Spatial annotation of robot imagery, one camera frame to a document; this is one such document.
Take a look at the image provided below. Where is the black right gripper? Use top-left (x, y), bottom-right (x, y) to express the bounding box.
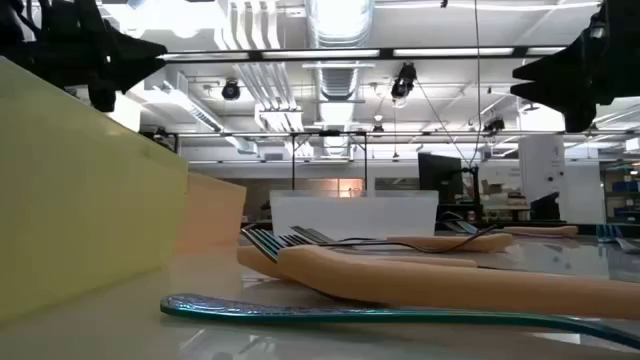
top-left (510, 0), bottom-right (626, 132)

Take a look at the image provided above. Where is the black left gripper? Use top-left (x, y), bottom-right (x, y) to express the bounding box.
top-left (29, 0), bottom-right (169, 114)

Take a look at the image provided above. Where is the yellow mat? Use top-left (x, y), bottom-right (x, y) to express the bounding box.
top-left (0, 55), bottom-right (190, 324)

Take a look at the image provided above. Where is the iridescent teal fork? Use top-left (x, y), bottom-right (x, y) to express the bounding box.
top-left (594, 223), bottom-right (624, 245)
top-left (239, 227), bottom-right (284, 265)
top-left (442, 218), bottom-right (484, 236)
top-left (159, 292), bottom-right (640, 351)

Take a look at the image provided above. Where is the orange-handled silver fork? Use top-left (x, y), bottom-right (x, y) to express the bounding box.
top-left (277, 244), bottom-right (640, 321)
top-left (236, 244), bottom-right (479, 284)
top-left (387, 232), bottom-right (515, 253)

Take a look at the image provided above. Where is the white tall cabinet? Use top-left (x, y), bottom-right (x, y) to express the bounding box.
top-left (518, 134), bottom-right (567, 221)

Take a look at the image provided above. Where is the storage shelf with blue bins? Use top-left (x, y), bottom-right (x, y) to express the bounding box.
top-left (602, 159), bottom-right (640, 225)

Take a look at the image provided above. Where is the black overhead light bar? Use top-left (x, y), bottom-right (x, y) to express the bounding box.
top-left (157, 45), bottom-right (569, 63)

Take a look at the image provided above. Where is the black computer monitor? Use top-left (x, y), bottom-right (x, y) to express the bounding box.
top-left (417, 152), bottom-right (465, 204)

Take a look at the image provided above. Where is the orange mat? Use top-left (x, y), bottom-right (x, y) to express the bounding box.
top-left (174, 172), bottom-right (248, 251)

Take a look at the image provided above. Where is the clear plastic bin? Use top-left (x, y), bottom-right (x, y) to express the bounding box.
top-left (269, 188), bottom-right (440, 240)

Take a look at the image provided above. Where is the thin hanging cable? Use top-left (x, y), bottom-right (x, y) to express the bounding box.
top-left (472, 0), bottom-right (482, 169)

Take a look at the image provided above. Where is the black ceiling camera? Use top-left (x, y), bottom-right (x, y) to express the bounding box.
top-left (221, 78), bottom-right (242, 102)
top-left (390, 62), bottom-right (419, 109)

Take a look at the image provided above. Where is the black metal table frame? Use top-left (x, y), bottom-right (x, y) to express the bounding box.
top-left (434, 218), bottom-right (640, 237)

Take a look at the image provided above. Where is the black background metal frame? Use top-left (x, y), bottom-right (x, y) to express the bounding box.
top-left (139, 128), bottom-right (640, 194)

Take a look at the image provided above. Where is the silver ventilation duct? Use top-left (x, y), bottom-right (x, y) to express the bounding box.
top-left (305, 0), bottom-right (375, 101)

